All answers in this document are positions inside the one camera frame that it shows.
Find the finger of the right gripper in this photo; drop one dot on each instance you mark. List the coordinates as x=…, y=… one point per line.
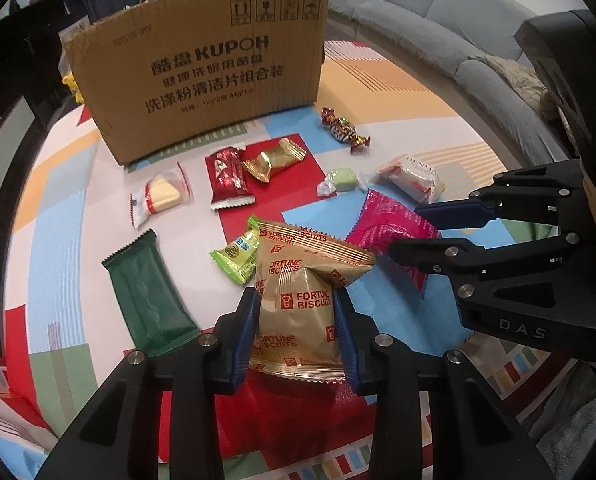
x=458, y=257
x=530, y=195

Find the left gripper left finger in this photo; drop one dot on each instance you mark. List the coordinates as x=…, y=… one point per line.
x=116, y=434

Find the green wrapped candy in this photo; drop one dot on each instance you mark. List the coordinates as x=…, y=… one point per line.
x=343, y=180

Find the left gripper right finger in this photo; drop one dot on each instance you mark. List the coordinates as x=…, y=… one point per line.
x=472, y=434

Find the brown cardboard box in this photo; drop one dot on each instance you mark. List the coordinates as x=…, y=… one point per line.
x=166, y=70

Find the light green small packet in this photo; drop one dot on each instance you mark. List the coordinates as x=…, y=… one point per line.
x=237, y=259

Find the dark green snack bar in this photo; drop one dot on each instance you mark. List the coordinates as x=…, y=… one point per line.
x=155, y=314

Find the magenta snack packet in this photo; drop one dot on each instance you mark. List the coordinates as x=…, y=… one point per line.
x=383, y=220

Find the beige blanket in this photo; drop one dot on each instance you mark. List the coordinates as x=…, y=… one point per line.
x=524, y=81

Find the gold fortune biscuits packet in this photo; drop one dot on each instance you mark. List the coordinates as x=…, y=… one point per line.
x=296, y=273

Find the gold small snack packet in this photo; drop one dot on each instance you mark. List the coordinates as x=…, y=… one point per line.
x=284, y=154

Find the brown striped wrapped candy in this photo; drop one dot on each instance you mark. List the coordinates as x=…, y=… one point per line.
x=343, y=131

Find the grey curved sofa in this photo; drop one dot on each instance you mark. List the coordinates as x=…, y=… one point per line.
x=466, y=52

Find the clear packet yellow cake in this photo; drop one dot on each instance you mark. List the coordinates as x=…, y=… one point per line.
x=164, y=191

